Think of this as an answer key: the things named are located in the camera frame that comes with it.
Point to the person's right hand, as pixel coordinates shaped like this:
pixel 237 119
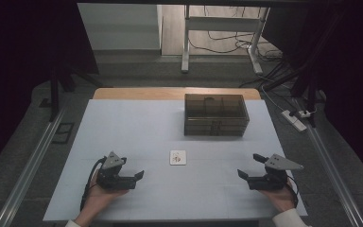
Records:
pixel 282 198

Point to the brown transparent drawer box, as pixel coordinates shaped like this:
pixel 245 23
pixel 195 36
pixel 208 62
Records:
pixel 216 108

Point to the white plug adapter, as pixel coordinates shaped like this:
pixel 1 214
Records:
pixel 305 113

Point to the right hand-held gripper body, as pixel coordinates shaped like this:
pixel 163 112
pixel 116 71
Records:
pixel 274 182

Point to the white printed card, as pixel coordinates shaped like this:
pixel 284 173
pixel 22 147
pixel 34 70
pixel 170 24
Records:
pixel 178 157

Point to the black floor frame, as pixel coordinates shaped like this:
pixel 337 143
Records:
pixel 63 133

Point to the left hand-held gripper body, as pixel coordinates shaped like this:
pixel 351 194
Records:
pixel 113 182

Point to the white desk frame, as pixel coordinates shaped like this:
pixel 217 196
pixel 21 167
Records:
pixel 220 23

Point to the white cabinet panel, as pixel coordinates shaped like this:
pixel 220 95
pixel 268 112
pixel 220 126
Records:
pixel 119 26

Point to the white power strip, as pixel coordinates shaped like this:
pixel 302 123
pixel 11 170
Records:
pixel 293 120

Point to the black curtain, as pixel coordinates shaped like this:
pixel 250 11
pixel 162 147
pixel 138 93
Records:
pixel 349 63
pixel 19 63

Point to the aluminium floor rail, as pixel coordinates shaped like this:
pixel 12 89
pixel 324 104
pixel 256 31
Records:
pixel 334 170
pixel 28 170

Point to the person's left hand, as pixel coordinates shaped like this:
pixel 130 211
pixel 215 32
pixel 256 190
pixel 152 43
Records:
pixel 97 198

